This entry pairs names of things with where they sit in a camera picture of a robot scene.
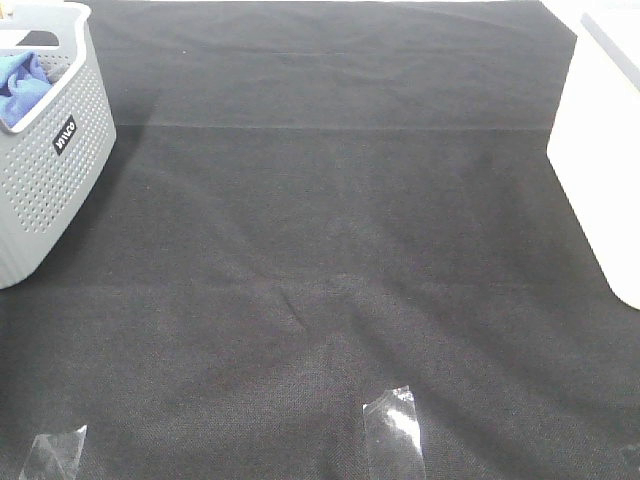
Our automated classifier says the blue microfibre towel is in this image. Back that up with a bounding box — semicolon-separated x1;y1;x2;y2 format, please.
1;51;52;128

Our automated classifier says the black table cloth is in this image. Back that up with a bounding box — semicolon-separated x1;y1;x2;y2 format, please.
1;1;639;479

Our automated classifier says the clear tape strip centre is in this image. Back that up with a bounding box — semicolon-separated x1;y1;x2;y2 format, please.
362;386;426;480

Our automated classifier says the clear tape strip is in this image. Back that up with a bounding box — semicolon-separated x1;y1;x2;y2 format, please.
362;386;426;480
18;425;87;480

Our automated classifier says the grey perforated laundry basket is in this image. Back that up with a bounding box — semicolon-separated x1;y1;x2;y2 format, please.
1;1;116;288

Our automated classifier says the white plastic storage bin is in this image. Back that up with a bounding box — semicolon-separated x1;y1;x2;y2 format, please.
547;2;639;308

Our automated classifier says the clear tape strip left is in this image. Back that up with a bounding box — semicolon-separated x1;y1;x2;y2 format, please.
18;425;87;480

